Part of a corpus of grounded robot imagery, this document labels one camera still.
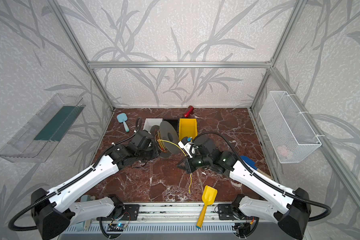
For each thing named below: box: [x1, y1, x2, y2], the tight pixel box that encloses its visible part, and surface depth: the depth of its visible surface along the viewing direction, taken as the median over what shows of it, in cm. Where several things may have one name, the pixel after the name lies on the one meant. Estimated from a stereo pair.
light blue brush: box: [116, 113, 130, 133], surface depth 115 cm
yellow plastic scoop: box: [196, 185, 218, 229], surface depth 80 cm
